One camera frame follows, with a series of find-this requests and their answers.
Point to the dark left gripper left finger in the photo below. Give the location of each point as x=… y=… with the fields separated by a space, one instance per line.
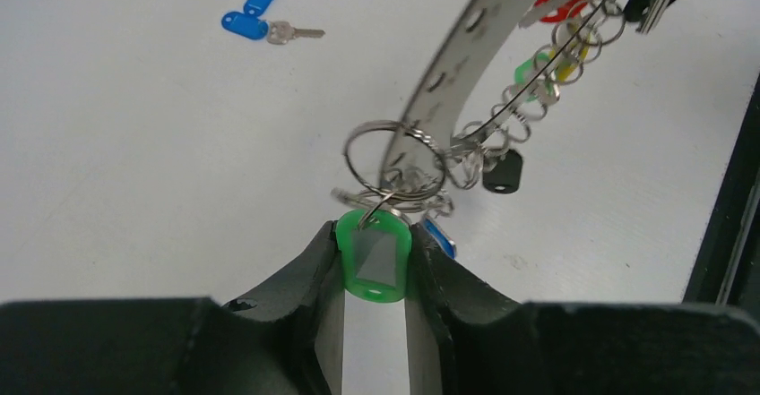
x=283 y=336

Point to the lower silver key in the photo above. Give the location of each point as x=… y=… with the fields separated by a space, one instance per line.
x=282 y=32

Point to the lower blue key tag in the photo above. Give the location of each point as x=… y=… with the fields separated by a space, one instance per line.
x=244 y=25

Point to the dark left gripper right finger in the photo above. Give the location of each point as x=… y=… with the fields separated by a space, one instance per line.
x=465 y=337

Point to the large metal keyring with keys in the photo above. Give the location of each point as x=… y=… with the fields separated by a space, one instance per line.
x=428 y=151

